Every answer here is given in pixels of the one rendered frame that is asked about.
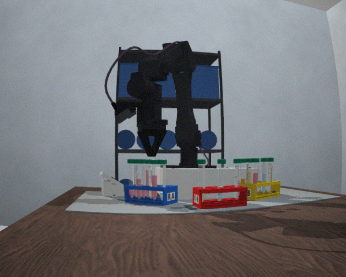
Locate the red tube rack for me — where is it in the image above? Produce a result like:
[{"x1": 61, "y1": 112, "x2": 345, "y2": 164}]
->
[{"x1": 193, "y1": 185, "x2": 247, "y2": 209}]

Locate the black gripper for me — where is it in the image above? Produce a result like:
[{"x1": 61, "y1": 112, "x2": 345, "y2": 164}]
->
[{"x1": 137, "y1": 101, "x2": 168, "y2": 156}]

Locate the yellow rack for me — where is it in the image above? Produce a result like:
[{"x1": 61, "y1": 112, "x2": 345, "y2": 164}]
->
[{"x1": 240, "y1": 181, "x2": 281, "y2": 201}]

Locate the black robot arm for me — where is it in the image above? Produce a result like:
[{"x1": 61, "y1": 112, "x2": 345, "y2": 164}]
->
[{"x1": 115, "y1": 41, "x2": 202, "y2": 169}]

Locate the grey flat mat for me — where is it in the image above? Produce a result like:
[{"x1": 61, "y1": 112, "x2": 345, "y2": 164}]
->
[{"x1": 65, "y1": 188, "x2": 341, "y2": 215}]

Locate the blue tube rack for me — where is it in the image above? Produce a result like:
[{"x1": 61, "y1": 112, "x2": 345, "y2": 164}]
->
[{"x1": 124, "y1": 185, "x2": 178, "y2": 206}]

